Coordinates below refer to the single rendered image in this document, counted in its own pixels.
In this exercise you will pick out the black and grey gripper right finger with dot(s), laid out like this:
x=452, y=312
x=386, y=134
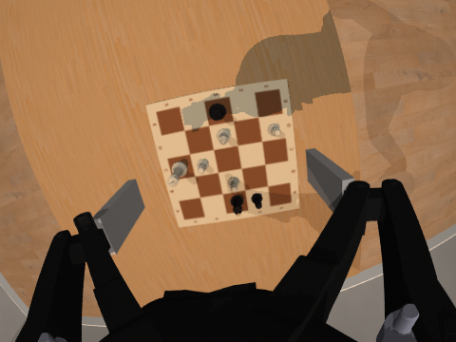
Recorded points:
x=417, y=308

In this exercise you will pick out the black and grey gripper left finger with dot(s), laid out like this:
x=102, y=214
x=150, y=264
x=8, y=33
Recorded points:
x=55, y=312

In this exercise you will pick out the brown and cream chessboard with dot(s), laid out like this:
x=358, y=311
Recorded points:
x=183, y=131

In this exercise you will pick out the white bishop chess piece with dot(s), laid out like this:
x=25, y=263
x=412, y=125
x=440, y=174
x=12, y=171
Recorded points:
x=222, y=136

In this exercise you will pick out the white chess pawn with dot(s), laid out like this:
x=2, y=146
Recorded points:
x=202, y=165
x=233, y=183
x=274, y=129

